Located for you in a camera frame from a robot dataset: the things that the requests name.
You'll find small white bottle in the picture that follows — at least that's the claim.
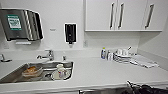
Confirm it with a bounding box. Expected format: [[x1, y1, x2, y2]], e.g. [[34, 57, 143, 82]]
[[107, 49, 114, 61]]

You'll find blue dish soap bottle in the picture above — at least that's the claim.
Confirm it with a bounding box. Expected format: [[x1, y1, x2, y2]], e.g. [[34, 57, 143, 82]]
[[100, 47, 107, 61]]

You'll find small chrome sink fixture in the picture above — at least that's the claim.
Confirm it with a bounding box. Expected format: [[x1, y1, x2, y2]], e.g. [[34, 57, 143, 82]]
[[62, 54, 67, 62]]

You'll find white cup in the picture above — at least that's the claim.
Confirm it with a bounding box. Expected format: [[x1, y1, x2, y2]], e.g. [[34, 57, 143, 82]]
[[55, 64, 66, 80]]

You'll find chrome faucet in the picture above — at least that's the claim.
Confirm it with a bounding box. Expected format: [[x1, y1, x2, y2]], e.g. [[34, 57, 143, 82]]
[[36, 49, 55, 62]]

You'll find dish with orange food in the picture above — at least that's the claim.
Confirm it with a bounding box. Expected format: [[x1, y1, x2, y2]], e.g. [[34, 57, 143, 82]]
[[21, 65, 43, 79]]

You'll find stainless steel sink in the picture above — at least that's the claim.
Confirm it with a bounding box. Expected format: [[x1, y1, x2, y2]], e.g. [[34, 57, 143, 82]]
[[0, 60, 75, 85]]

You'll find steel paper towel dispenser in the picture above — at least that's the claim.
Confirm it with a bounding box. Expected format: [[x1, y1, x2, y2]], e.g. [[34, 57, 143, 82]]
[[0, 8, 45, 45]]

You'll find white wall outlet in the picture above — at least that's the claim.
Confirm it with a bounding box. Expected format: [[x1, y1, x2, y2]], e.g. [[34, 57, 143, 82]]
[[83, 39, 89, 48]]

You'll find white wall cabinet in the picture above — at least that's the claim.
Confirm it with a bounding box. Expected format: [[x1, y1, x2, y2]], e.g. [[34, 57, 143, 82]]
[[84, 0, 168, 33]]

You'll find black wall soap dispenser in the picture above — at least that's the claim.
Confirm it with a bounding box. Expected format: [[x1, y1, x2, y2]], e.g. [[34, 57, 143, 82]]
[[64, 22, 77, 46]]

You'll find small wall label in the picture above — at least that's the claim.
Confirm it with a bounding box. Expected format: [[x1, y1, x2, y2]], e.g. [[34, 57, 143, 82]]
[[49, 28, 57, 32]]

